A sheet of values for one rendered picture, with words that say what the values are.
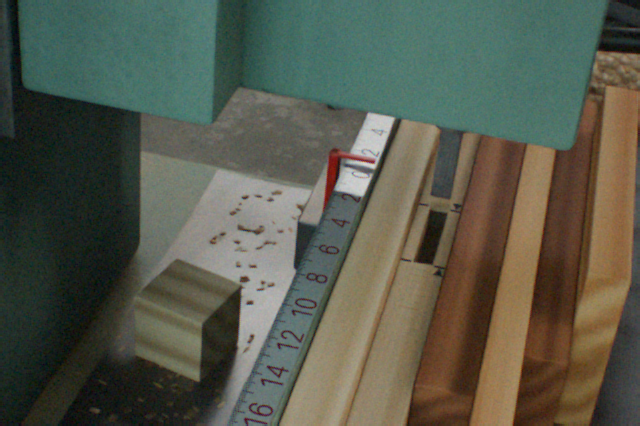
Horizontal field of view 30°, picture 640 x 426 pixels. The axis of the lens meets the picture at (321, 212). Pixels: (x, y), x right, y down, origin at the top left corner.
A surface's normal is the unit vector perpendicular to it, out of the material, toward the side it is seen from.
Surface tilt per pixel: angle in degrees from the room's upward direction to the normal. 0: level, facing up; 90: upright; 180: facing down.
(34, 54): 90
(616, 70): 41
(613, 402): 0
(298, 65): 90
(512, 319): 0
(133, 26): 90
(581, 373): 90
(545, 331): 0
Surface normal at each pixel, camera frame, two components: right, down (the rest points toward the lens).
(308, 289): 0.09, -0.83
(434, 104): -0.24, 0.52
